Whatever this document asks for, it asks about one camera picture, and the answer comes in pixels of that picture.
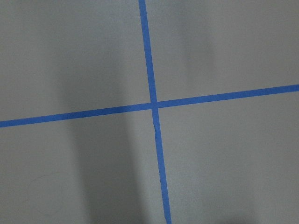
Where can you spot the brown paper table cover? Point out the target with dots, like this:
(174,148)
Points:
(128,112)

